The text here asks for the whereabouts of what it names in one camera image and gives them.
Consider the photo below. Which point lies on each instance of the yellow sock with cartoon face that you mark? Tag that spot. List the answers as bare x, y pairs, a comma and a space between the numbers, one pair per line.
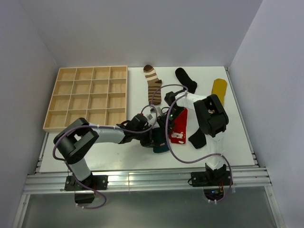
219, 88

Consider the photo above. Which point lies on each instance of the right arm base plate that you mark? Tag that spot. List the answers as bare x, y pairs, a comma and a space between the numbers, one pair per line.
209, 178

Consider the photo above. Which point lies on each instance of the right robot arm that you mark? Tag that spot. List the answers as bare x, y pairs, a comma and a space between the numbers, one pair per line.
212, 120

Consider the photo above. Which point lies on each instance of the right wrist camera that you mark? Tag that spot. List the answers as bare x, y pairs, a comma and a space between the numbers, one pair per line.
155, 110

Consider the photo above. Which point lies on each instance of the wooden compartment tray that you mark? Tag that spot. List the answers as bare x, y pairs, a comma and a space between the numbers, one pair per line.
98, 94

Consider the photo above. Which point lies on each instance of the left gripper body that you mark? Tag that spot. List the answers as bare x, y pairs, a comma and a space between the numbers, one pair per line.
137, 135

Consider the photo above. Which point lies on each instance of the brown striped sock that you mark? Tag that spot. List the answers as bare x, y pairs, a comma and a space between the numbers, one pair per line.
154, 85

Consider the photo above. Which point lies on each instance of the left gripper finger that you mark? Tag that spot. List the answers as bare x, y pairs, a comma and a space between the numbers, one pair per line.
166, 130
147, 140

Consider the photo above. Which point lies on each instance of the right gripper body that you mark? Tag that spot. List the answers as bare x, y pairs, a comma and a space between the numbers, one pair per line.
163, 119

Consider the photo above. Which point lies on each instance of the aluminium mounting rail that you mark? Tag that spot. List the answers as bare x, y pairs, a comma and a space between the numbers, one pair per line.
144, 180

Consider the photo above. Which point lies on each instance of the plain black sock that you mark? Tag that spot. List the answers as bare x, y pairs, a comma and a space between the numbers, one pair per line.
197, 140

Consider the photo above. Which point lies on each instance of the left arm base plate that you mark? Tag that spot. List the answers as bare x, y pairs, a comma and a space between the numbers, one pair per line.
96, 182

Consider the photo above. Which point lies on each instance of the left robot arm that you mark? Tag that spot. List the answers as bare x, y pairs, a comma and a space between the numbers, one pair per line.
77, 139

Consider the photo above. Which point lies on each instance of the dark teal sock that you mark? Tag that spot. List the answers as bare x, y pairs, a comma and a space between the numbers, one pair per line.
159, 141

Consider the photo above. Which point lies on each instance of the black sock with white stripes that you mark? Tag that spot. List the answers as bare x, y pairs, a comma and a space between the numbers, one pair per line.
185, 80

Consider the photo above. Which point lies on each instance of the red sock with white bear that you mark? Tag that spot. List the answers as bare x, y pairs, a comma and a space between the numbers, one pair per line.
178, 134

